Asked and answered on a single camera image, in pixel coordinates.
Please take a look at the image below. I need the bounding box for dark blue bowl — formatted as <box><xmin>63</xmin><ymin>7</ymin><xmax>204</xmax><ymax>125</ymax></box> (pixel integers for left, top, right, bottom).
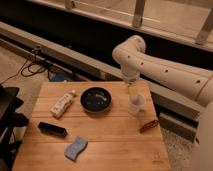
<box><xmin>80</xmin><ymin>87</ymin><xmax>112</xmax><ymax>113</ymax></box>

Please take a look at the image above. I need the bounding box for translucent plastic cup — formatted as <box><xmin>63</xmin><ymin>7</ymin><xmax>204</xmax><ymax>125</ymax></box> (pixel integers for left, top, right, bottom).
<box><xmin>129</xmin><ymin>93</ymin><xmax>146</xmax><ymax>116</ymax></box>

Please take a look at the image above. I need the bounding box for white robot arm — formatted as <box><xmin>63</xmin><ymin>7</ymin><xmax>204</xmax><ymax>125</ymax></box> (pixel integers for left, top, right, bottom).
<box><xmin>112</xmin><ymin>35</ymin><xmax>213</xmax><ymax>171</ymax></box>

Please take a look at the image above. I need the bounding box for black chair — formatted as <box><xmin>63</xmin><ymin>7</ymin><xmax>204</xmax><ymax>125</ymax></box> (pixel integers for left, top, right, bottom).
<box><xmin>0</xmin><ymin>84</ymin><xmax>29</xmax><ymax>170</ymax></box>

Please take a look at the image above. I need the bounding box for white tube bottle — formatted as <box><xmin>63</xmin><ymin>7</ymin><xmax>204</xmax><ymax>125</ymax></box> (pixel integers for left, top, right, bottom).
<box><xmin>50</xmin><ymin>90</ymin><xmax>76</xmax><ymax>119</ymax></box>

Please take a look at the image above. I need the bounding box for blue object on floor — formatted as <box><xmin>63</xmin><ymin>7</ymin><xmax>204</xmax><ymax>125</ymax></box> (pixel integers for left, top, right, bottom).
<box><xmin>50</xmin><ymin>74</ymin><xmax>65</xmax><ymax>82</ymax></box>

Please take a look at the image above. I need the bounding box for black floor cable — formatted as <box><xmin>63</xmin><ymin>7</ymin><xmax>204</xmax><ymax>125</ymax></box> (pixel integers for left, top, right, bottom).
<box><xmin>0</xmin><ymin>57</ymin><xmax>54</xmax><ymax>86</ymax></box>

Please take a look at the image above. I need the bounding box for blue sponge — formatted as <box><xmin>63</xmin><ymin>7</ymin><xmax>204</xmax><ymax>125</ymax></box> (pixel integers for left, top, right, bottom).
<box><xmin>64</xmin><ymin>136</ymin><xmax>88</xmax><ymax>161</ymax></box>

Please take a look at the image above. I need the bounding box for black rectangular box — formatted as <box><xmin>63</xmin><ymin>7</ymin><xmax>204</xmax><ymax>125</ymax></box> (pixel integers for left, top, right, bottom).
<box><xmin>38</xmin><ymin>122</ymin><xmax>67</xmax><ymax>137</ymax></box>

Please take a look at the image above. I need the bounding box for brown hair clip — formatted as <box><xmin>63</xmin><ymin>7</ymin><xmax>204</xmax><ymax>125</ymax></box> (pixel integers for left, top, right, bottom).
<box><xmin>139</xmin><ymin>120</ymin><xmax>158</xmax><ymax>133</ymax></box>

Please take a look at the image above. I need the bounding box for wooden folding table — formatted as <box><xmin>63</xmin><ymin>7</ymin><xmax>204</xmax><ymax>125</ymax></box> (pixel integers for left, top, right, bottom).
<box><xmin>12</xmin><ymin>81</ymin><xmax>170</xmax><ymax>171</ymax></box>

